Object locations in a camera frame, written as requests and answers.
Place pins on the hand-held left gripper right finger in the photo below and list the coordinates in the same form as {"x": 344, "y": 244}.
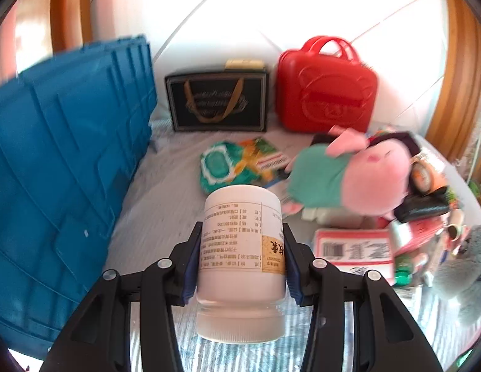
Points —
{"x": 293, "y": 279}

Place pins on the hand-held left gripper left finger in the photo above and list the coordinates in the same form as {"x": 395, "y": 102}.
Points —
{"x": 189, "y": 279}

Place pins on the white medicine bottle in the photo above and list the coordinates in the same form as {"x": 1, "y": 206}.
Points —
{"x": 240, "y": 279}

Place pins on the blue plastic crate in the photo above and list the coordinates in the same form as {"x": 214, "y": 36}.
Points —
{"x": 62, "y": 162}

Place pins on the pink tissue pack with barcode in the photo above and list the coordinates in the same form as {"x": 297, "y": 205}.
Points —
{"x": 353, "y": 252}

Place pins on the green plastic bottle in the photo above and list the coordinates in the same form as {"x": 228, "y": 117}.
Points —
{"x": 403, "y": 271}

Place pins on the green wet wipes pack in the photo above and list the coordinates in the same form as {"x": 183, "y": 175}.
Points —
{"x": 219, "y": 166}

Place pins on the pink plush toy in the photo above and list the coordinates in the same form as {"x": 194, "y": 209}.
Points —
{"x": 364, "y": 178}

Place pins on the orange green medicine box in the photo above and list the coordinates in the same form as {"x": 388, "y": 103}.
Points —
{"x": 269, "y": 155}

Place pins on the black trash bag roll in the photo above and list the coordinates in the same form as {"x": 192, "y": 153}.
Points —
{"x": 423, "y": 207}

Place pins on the black tape roll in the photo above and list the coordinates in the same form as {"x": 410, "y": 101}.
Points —
{"x": 421, "y": 176}

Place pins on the grey plush toy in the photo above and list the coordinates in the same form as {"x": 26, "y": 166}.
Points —
{"x": 463, "y": 279}

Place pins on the maroon fuzzy cloth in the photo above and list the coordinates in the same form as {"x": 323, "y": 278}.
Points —
{"x": 403, "y": 139}

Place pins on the black gift box gold ribbon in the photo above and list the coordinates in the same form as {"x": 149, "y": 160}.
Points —
{"x": 217, "y": 102}

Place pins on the red plastic carry case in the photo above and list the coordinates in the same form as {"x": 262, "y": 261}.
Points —
{"x": 326, "y": 89}

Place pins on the wooden door frame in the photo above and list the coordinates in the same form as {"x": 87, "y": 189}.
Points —
{"x": 455, "y": 85}

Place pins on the wooden bed post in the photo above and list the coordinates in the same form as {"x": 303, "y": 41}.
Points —
{"x": 70, "y": 7}

